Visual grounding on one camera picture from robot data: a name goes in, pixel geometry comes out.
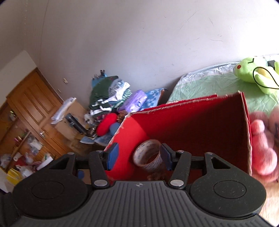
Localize brown pine cone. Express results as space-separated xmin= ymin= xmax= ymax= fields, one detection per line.
xmin=147 ymin=171 xmax=169 ymax=181

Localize clear packing tape roll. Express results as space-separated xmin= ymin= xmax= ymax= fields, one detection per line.
xmin=132 ymin=140 xmax=165 ymax=173

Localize wooden shelf with clutter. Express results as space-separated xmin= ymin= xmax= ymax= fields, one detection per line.
xmin=1 ymin=102 xmax=56 ymax=192

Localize blue oval case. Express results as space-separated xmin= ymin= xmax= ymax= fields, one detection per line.
xmin=109 ymin=122 xmax=121 ymax=136

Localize black thermos bottle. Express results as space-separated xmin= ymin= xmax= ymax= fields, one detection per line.
xmin=65 ymin=113 xmax=87 ymax=134

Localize small pine cone on towel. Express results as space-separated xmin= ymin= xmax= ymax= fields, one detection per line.
xmin=117 ymin=110 xmax=128 ymax=123

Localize large red cardboard box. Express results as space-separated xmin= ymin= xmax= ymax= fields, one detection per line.
xmin=107 ymin=92 xmax=252 ymax=181

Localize brown cardboard box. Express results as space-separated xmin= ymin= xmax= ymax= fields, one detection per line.
xmin=54 ymin=100 xmax=87 ymax=140

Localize purple tissue pack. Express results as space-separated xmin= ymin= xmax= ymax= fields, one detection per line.
xmin=118 ymin=90 xmax=147 ymax=114

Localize pile of folded clothes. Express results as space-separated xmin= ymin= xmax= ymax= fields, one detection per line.
xmin=89 ymin=70 xmax=132 ymax=117

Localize blue checkered towel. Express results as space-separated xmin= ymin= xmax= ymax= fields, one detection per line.
xmin=80 ymin=88 xmax=167 ymax=147

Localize wooden door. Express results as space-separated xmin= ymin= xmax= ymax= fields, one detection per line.
xmin=6 ymin=68 xmax=72 ymax=158

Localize green bed sheet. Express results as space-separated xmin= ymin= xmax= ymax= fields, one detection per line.
xmin=168 ymin=62 xmax=278 ymax=114

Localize pink plush toy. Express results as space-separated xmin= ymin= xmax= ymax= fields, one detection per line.
xmin=249 ymin=111 xmax=278 ymax=184

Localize green frog plush toy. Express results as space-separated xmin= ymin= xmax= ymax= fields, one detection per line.
xmin=233 ymin=57 xmax=278 ymax=96

